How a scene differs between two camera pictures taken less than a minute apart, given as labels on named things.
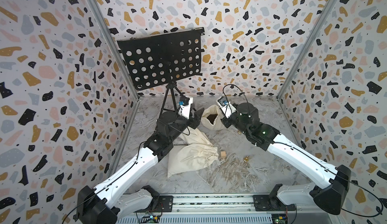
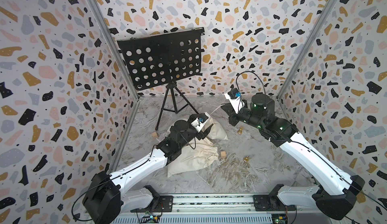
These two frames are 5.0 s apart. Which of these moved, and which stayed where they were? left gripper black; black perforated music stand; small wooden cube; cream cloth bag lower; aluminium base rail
Moved: left gripper black
Stayed: cream cloth bag lower; small wooden cube; aluminium base rail; black perforated music stand
